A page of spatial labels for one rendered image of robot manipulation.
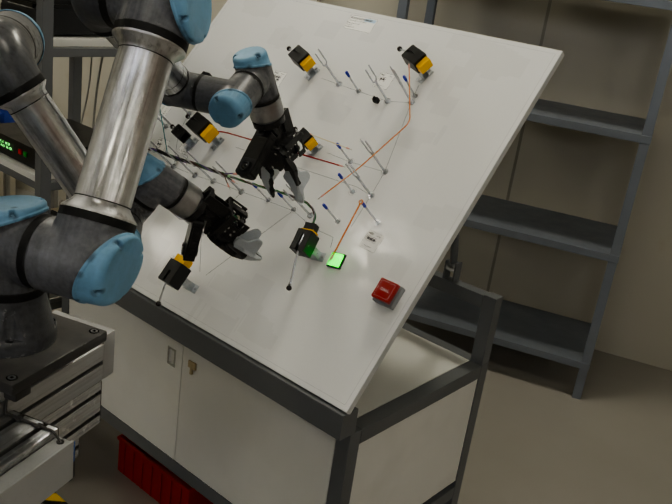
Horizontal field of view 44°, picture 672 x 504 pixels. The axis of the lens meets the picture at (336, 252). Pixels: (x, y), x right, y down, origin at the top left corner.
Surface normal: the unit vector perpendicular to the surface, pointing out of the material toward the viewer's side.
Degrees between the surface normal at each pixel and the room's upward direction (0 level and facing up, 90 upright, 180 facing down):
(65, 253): 63
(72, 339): 0
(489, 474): 0
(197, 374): 90
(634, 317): 90
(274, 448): 90
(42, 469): 90
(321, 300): 50
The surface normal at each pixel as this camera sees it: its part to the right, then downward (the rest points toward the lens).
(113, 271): 0.91, 0.35
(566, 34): -0.37, 0.27
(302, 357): -0.42, -0.46
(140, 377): -0.66, 0.18
